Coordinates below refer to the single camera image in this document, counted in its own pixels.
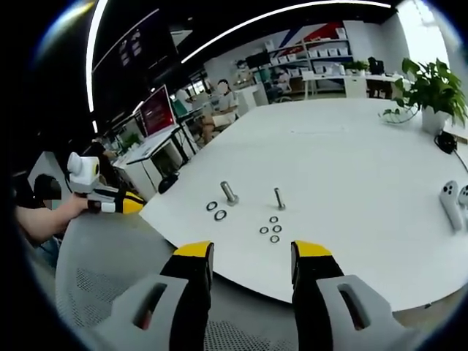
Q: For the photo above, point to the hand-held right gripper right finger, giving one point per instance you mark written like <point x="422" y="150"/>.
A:
<point x="329" y="314"/>

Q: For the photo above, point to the ceiling light strip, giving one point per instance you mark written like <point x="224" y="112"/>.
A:
<point x="263" y="18"/>
<point x="96" y="47"/>

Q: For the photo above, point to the round black object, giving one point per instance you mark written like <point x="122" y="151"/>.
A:
<point x="168" y="184"/>

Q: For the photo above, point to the small green desk plant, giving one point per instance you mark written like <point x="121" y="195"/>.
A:
<point x="131" y="140"/>

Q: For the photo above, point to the thick threaded stud bolt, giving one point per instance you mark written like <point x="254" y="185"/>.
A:
<point x="228" y="192"/>

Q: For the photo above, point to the person's left hand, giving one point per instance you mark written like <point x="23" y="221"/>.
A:
<point x="77" y="206"/>

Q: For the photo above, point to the grey mesh office chair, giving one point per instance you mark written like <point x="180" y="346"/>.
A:
<point x="109" y="252"/>

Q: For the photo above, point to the white low cabinet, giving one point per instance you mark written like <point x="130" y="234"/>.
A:
<point x="355" y="87"/>

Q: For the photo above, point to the red screen monitor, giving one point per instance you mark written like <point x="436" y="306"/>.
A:
<point x="157" y="113"/>

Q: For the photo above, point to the shelving with white boxes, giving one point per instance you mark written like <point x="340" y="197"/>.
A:
<point x="314" y="55"/>

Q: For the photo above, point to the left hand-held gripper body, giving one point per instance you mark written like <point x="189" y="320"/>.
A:
<point x="83" y="175"/>

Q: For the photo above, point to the large dark wall screen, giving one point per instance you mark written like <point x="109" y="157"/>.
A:
<point x="139" y="40"/>

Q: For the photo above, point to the potted green plant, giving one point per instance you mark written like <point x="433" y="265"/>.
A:
<point x="433" y="91"/>

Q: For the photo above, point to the thin threaded stud bolt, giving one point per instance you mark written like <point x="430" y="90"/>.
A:
<point x="279" y="199"/>

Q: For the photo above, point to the white side desk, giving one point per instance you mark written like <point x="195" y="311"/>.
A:
<point x="153" y="161"/>

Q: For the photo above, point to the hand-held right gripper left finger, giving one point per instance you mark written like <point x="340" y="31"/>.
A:
<point x="153" y="311"/>

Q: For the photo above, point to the white background table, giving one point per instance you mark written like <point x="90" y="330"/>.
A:
<point x="318" y="82"/>

